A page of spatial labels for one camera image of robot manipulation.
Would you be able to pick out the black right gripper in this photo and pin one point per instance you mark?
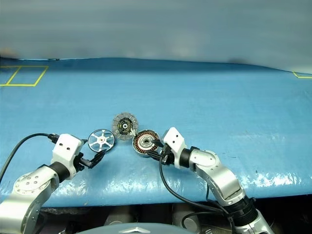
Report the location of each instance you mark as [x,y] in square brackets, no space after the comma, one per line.
[167,157]

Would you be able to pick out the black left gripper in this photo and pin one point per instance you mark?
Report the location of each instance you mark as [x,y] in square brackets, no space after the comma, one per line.
[83,163]

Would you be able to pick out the motor housing with copper coils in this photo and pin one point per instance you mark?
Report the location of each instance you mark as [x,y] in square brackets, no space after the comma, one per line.
[141,146]

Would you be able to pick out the black silver spoked rotor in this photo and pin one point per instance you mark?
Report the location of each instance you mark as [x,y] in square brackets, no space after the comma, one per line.
[101,140]

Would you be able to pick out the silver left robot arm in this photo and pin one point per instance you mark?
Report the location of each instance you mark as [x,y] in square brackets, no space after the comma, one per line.
[26,185]

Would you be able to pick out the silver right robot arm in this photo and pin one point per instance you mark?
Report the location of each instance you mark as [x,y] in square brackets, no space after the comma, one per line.
[224,178]

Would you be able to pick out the blue table cover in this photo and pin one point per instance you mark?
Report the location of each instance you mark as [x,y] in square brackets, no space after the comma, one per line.
[219,122]

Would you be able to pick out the grey robot torso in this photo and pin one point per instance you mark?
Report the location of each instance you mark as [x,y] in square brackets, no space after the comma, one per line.
[129,229]

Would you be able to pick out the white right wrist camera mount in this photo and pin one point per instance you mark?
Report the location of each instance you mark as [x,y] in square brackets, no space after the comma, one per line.
[174,140]

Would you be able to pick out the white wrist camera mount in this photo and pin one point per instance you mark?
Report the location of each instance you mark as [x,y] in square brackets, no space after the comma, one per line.
[67,148]
[174,140]

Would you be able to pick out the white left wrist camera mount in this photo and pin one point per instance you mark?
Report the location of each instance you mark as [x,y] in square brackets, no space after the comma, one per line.
[67,148]

